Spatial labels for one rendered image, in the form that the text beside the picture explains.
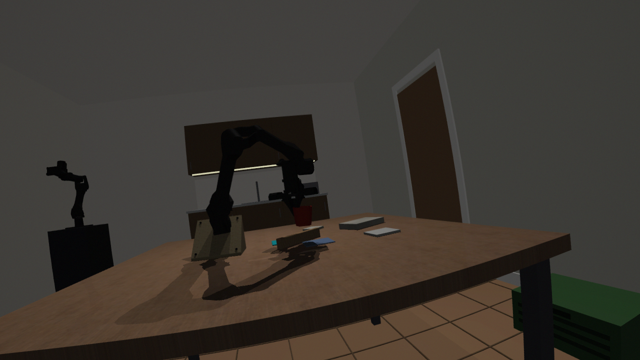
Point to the tan wooden flat bar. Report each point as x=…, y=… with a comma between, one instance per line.
x=297, y=238

